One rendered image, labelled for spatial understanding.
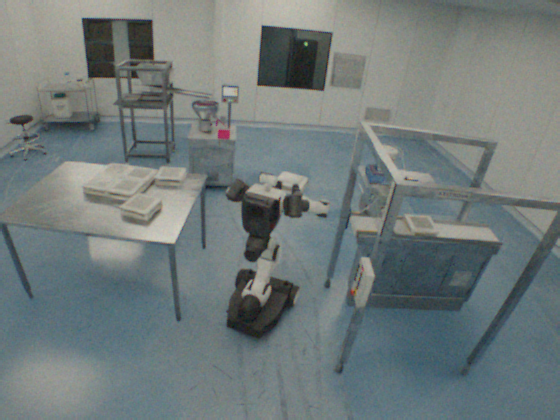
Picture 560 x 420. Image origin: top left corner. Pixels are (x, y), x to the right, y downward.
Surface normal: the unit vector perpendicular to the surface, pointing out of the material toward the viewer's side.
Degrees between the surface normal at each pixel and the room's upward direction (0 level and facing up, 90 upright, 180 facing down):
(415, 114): 90
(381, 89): 90
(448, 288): 90
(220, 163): 90
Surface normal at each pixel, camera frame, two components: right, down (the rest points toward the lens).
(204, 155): 0.11, 0.54
